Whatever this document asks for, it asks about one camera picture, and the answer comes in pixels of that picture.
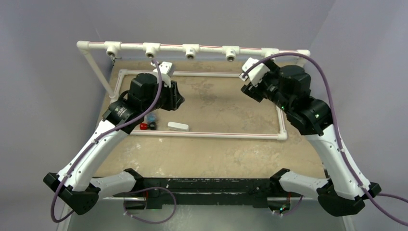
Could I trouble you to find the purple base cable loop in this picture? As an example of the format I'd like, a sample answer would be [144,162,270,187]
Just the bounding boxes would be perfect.
[123,186,178,224]

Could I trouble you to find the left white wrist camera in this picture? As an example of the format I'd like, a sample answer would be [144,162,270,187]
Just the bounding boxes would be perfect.
[153,62,176,88]

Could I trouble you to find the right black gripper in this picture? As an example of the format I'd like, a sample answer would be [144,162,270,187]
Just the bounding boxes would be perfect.
[242,58,294,114]

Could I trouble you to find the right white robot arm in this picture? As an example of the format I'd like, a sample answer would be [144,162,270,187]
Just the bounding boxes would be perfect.
[240,58,381,217]

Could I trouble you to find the aluminium table frame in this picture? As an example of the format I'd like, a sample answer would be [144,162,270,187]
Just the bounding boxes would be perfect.
[57,57,356,231]

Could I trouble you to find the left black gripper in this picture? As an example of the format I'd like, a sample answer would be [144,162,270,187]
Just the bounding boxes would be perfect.
[142,77,184,115]

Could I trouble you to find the clear blue faucet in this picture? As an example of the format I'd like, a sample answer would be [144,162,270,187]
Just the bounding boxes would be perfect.
[146,112,157,124]

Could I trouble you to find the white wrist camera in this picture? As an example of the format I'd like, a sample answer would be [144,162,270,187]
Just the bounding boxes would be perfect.
[153,62,176,88]
[239,57,270,87]

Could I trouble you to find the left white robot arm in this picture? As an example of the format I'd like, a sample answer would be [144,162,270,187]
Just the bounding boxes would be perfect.
[43,73,184,215]

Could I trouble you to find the red and black faucet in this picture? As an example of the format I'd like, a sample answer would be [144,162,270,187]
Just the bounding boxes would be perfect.
[139,122,157,130]

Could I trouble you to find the white plastic pipe piece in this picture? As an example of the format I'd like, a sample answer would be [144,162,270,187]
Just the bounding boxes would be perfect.
[167,122,190,131]

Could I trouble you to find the white PVC pipe frame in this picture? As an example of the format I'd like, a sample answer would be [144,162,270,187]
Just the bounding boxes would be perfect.
[76,40,311,141]

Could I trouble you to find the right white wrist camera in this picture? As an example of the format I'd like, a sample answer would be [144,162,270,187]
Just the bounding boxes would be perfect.
[239,57,270,87]

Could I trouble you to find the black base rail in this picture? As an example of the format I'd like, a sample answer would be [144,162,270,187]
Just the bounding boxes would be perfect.
[115,178,300,209]

